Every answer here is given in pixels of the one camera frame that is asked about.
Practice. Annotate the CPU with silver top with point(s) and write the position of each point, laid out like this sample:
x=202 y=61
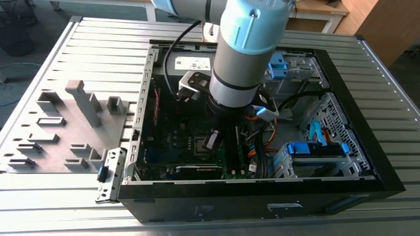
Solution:
x=200 y=148

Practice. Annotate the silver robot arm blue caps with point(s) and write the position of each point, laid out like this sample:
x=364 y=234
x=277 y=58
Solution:
x=236 y=68

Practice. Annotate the green RAM stick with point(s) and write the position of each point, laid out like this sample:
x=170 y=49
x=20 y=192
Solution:
x=237 y=157

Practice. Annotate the green motherboard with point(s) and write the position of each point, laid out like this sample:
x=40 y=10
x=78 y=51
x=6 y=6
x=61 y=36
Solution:
x=217 y=159

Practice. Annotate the black graphics card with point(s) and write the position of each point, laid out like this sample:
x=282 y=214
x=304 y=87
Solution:
x=196 y=170

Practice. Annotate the grey power supply unit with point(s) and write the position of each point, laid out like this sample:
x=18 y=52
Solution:
x=193 y=64

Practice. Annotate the blue plastic drive latch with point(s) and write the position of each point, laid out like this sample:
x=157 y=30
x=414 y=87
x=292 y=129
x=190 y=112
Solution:
x=277 y=65

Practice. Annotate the grey metal drive cage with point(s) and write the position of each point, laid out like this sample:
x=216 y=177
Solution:
x=305 y=81

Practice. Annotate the grey metal disk bay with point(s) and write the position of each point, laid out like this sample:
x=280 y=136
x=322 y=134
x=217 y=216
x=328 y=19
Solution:
x=314 y=161

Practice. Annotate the black PC case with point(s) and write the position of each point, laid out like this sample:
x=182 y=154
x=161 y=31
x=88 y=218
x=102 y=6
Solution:
x=229 y=204

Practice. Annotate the grey parts rack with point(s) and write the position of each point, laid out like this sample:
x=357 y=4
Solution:
x=81 y=137

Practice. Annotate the wooden desk white legs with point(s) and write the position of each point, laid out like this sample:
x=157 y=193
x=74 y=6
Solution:
x=324 y=9

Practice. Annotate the wooden cabinet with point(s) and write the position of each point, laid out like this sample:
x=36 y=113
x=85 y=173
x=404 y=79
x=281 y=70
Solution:
x=386 y=29

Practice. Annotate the black office chair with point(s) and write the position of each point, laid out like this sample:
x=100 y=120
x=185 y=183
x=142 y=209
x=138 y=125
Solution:
x=16 y=39

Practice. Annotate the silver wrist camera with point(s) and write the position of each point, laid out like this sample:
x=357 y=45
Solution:
x=192 y=83
x=265 y=110

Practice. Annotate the grey metal card retainer bracket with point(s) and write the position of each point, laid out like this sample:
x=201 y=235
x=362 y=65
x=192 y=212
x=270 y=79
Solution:
x=113 y=157

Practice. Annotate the white table frame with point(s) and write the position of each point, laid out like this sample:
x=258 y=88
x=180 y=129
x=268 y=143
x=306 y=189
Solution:
x=149 y=14

